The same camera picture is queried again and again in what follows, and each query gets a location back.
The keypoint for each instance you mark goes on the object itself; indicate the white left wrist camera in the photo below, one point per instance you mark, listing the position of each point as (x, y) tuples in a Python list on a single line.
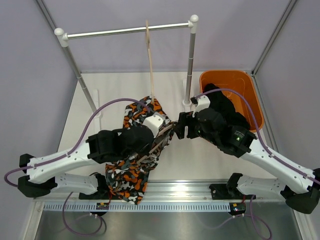
[(154, 123)]

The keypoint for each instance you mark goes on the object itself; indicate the black shorts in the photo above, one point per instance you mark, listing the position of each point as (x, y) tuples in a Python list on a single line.
[(221, 113)]

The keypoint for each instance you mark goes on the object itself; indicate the orange plastic basket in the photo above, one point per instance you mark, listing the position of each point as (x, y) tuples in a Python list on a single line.
[(239, 81)]

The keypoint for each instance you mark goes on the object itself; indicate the silver clothes rack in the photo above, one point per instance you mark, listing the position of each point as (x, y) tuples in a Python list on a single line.
[(64, 38)]

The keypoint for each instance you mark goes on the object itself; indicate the orange camouflage shorts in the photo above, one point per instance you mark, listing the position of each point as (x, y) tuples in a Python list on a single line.
[(123, 180)]

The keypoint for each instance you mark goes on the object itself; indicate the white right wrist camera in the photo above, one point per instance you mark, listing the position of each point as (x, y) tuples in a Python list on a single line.
[(200, 103)]

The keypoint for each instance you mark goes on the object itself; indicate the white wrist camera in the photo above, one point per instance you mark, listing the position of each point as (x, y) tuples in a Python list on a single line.
[(200, 103), (154, 123)]

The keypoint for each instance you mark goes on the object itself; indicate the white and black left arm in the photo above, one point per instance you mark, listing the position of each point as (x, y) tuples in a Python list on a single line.
[(49, 173)]

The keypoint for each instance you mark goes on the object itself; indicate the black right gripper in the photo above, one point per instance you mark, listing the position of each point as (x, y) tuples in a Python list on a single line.
[(185, 119)]

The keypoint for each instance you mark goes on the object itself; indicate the aluminium mounting rail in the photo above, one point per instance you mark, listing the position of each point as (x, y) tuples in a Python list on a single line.
[(173, 191)]

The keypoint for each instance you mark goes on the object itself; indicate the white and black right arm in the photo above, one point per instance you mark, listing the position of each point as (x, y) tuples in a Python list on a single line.
[(301, 193)]

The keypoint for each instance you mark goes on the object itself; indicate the white slotted cable duct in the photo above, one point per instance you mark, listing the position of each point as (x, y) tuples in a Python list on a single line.
[(148, 207)]

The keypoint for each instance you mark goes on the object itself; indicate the wooden hanger with camo shorts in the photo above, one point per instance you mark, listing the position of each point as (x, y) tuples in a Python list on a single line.
[(151, 160)]

